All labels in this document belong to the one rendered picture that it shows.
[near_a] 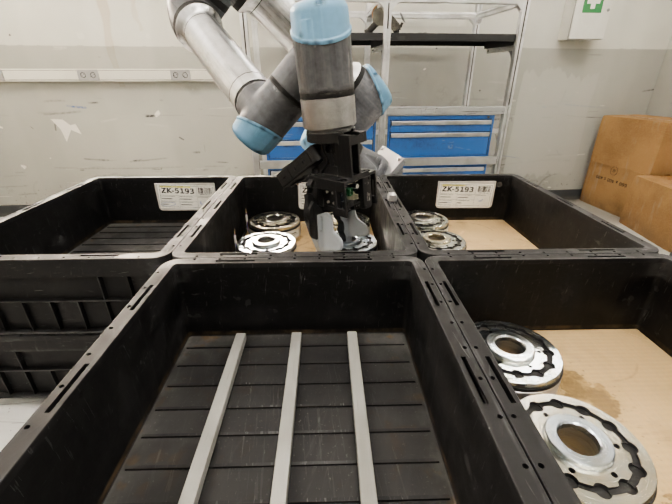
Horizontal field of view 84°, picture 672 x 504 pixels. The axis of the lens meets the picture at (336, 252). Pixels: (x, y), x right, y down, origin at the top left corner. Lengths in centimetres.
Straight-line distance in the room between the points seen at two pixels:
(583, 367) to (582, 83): 380
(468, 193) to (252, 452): 68
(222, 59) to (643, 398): 74
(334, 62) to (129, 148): 327
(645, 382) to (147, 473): 49
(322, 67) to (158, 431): 44
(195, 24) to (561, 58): 352
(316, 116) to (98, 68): 325
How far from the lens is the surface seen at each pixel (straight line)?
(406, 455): 37
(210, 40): 80
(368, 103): 100
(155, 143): 363
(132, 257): 50
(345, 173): 54
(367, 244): 65
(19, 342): 65
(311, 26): 52
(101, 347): 36
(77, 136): 386
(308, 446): 37
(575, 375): 50
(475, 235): 81
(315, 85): 52
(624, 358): 56
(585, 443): 40
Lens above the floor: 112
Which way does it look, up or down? 25 degrees down
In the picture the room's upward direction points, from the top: straight up
